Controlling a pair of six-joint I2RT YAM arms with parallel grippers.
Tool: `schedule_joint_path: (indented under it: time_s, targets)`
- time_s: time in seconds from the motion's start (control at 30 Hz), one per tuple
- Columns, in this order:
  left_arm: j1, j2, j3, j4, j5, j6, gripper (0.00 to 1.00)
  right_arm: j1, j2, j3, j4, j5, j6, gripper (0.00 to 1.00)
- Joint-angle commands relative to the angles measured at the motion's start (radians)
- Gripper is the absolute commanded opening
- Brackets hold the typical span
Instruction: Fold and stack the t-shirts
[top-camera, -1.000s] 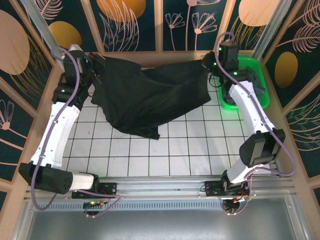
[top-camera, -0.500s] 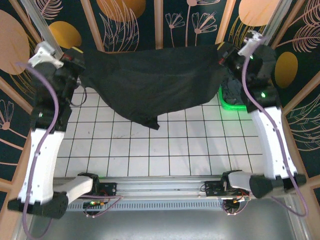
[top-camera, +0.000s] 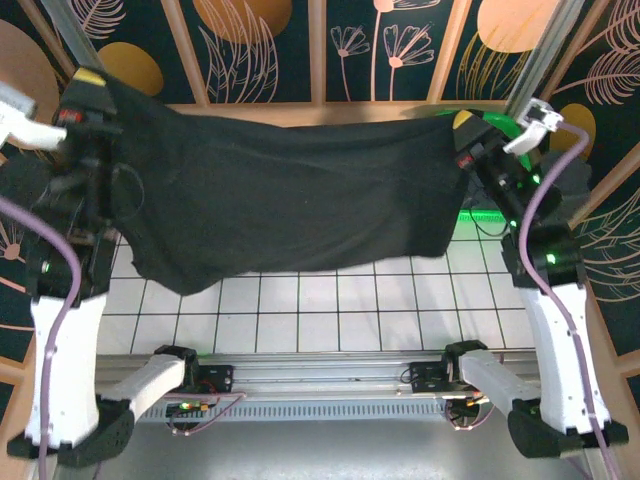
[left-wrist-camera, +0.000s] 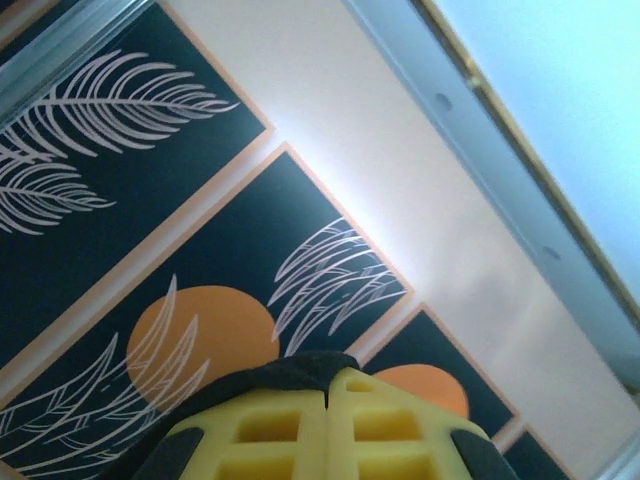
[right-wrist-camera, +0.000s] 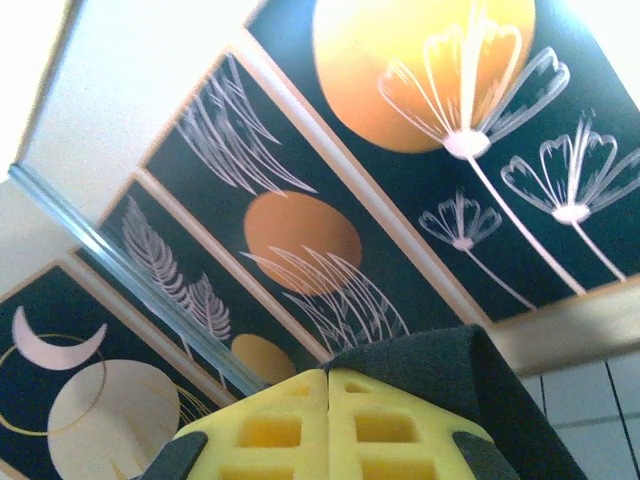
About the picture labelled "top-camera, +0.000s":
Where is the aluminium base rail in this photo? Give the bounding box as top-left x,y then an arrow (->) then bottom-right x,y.
94,349 -> 544,401

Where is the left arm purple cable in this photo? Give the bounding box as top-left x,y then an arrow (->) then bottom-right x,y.
0,194 -> 247,480

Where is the black t-shirt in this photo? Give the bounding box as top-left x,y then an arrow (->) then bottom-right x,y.
102,74 -> 471,297

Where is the aluminium frame post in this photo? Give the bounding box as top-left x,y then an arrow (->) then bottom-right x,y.
42,0 -> 109,76
504,0 -> 571,116

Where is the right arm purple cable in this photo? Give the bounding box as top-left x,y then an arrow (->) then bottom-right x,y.
446,122 -> 626,480

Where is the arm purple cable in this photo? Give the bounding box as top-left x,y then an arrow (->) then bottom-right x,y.
0,194 -> 247,480
446,122 -> 626,480

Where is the vented grey cable tray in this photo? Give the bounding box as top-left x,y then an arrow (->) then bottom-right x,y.
134,401 -> 451,424

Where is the green plastic basket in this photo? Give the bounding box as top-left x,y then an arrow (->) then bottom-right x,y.
434,108 -> 544,224

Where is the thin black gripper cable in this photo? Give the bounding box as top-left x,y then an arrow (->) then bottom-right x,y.
472,197 -> 509,239
112,163 -> 147,221

